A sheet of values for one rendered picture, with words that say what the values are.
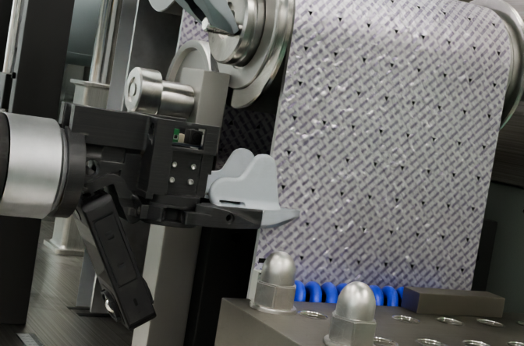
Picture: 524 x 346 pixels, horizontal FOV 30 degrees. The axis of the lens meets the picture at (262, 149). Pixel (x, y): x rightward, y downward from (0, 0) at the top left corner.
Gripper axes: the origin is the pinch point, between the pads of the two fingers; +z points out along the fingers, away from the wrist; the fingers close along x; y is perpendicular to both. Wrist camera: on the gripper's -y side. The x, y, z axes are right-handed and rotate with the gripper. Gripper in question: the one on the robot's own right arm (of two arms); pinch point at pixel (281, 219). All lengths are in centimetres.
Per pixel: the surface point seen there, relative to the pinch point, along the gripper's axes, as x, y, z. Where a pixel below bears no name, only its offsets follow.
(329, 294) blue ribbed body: -3.3, -5.4, 3.9
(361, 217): -0.3, 0.9, 7.8
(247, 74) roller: 3.8, 11.7, -3.4
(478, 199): -0.2, 3.7, 20.6
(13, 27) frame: 43.4, 13.3, -14.7
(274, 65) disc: -0.4, 12.7, -3.2
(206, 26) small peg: 3.7, 15.0, -8.0
